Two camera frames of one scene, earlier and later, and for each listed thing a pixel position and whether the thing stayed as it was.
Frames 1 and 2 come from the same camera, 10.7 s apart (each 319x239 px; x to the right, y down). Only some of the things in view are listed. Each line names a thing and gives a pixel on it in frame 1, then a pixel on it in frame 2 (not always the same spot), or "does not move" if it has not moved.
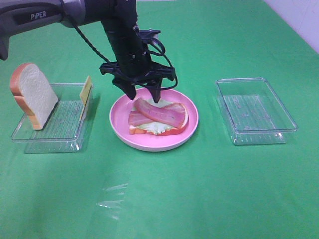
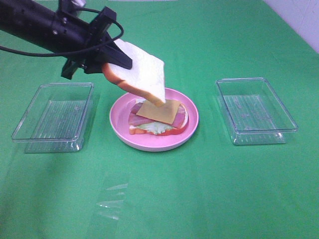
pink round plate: [119, 119] does not move
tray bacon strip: [173, 113] to [135, 120]
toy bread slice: [135, 130] does not move
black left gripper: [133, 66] to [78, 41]
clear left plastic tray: [63, 132] does not move
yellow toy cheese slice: [84, 93] to [165, 113]
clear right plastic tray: [255, 113] does not move
